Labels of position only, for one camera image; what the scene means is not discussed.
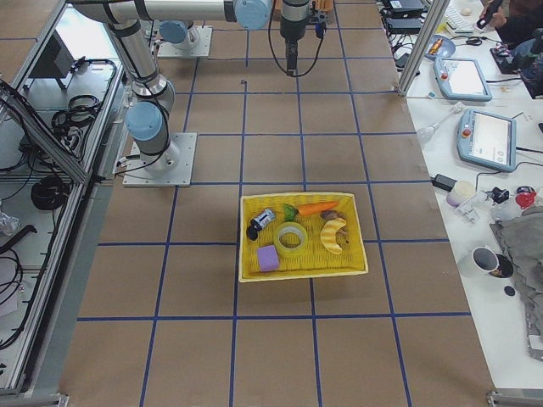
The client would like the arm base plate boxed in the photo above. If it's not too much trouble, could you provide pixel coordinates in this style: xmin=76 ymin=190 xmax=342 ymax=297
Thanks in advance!
xmin=158 ymin=21 xmax=212 ymax=59
xmin=122 ymin=132 xmax=197 ymax=187

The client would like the orange toy carrot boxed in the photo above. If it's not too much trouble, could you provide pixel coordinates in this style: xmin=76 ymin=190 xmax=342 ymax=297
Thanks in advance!
xmin=283 ymin=201 xmax=339 ymax=221

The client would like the yellow tape roll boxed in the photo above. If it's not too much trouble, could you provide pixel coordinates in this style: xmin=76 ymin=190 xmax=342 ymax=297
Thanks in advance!
xmin=273 ymin=222 xmax=308 ymax=259

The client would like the white light bulb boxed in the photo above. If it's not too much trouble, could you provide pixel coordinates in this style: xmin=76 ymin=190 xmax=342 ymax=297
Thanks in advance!
xmin=417 ymin=123 xmax=440 ymax=145

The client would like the brass cylinder tool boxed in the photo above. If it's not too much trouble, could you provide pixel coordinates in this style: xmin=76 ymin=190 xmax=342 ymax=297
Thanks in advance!
xmin=428 ymin=38 xmax=443 ymax=55

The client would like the teach pendant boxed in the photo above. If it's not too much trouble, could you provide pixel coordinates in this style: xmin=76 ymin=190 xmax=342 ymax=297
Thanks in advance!
xmin=456 ymin=109 xmax=517 ymax=172
xmin=434 ymin=57 xmax=492 ymax=102

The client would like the lavender white jar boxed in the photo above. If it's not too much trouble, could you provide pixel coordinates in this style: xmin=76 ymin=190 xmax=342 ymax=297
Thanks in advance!
xmin=446 ymin=181 xmax=475 ymax=207

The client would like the purple foam block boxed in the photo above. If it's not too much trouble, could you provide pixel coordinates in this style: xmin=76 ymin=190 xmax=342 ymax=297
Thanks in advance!
xmin=256 ymin=245 xmax=279 ymax=272

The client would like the brown toy mushroom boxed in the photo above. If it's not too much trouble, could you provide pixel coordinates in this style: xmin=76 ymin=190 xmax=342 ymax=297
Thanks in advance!
xmin=320 ymin=209 xmax=348 ymax=237

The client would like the blue plate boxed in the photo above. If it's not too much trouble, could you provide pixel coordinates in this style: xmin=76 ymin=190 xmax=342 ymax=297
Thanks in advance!
xmin=424 ymin=35 xmax=456 ymax=60

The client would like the yellow toy banana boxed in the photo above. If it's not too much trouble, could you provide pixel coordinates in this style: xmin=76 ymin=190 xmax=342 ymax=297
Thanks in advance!
xmin=320 ymin=217 xmax=347 ymax=255

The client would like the near teach pendant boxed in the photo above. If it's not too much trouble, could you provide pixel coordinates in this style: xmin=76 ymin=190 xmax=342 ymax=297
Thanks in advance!
xmin=456 ymin=109 xmax=517 ymax=172

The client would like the aluminium frame post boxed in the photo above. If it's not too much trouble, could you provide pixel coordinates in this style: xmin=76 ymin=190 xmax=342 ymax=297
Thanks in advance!
xmin=396 ymin=0 xmax=450 ymax=97

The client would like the black power adapter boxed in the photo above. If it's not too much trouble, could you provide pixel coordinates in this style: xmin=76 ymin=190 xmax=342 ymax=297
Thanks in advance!
xmin=430 ymin=174 xmax=457 ymax=192

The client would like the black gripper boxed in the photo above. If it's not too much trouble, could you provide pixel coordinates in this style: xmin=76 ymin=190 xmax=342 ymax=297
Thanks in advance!
xmin=280 ymin=0 xmax=310 ymax=75

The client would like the yellow woven basket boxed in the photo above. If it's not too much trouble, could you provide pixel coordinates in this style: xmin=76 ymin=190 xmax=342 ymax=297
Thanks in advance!
xmin=238 ymin=192 xmax=369 ymax=282

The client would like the far teach pendant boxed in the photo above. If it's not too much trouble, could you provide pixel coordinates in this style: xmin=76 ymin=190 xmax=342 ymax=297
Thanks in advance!
xmin=434 ymin=57 xmax=492 ymax=102

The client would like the red black toy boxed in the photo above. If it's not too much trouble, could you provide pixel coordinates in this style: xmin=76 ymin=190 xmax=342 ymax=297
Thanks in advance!
xmin=515 ymin=186 xmax=537 ymax=210

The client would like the white mug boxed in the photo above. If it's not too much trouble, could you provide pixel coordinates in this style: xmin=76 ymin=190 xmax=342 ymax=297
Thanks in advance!
xmin=471 ymin=246 xmax=500 ymax=276

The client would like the grey cloth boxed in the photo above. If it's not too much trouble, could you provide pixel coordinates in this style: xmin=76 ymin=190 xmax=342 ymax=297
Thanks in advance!
xmin=490 ymin=206 xmax=542 ymax=360

